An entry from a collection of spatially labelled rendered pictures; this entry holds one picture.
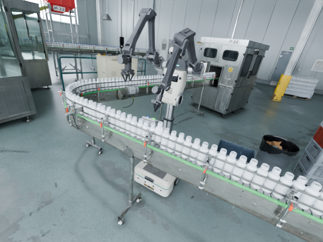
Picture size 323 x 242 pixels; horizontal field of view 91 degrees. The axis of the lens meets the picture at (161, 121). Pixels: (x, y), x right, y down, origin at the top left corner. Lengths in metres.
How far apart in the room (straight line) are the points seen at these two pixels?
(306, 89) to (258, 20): 5.27
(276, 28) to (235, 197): 12.29
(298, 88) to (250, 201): 9.37
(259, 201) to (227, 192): 0.18
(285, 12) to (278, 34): 1.10
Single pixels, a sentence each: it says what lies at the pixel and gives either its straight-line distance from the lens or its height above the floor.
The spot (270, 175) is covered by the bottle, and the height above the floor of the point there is 1.12.
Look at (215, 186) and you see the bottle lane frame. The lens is 1.21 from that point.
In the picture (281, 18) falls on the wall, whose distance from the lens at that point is 13.12.
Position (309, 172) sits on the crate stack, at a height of 0.29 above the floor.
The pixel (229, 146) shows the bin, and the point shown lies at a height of 0.90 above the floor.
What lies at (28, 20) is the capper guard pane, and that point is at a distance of 6.06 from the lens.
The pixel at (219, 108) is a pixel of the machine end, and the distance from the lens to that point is 4.86.
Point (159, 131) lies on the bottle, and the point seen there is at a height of 1.14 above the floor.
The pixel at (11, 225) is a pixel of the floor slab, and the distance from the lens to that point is 2.33.
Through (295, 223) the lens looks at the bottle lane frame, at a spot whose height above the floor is 0.91.
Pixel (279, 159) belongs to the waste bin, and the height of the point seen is 0.49.
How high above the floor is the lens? 1.72
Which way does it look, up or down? 26 degrees down
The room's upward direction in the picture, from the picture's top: 7 degrees clockwise
